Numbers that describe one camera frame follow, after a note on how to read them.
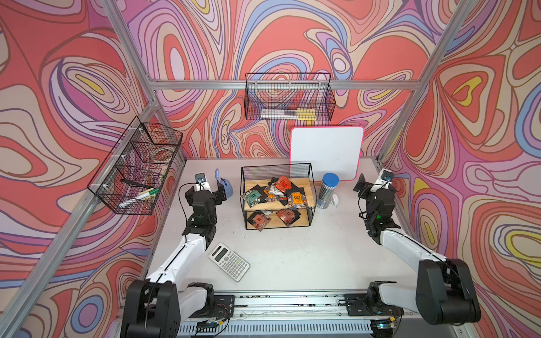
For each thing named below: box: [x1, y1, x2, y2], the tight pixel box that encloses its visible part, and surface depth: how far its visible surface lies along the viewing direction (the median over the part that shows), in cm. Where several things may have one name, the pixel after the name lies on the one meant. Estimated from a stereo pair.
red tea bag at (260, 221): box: [252, 213, 272, 232], surface depth 95 cm
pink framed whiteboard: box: [289, 126, 365, 181], surface depth 100 cm
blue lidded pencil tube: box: [316, 172, 340, 210], surface depth 88 cm
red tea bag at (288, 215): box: [275, 208, 301, 227], surface depth 96 cm
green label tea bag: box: [240, 189, 262, 208], surface depth 85 cm
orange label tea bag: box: [263, 190, 276, 201], surface depth 85 cm
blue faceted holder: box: [214, 168, 234, 198], surface depth 100 cm
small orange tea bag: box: [287, 191, 309, 209], surface depth 84 cm
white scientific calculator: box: [207, 242, 251, 283], surface depth 84 cm
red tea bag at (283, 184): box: [273, 175, 293, 193], surface depth 87 cm
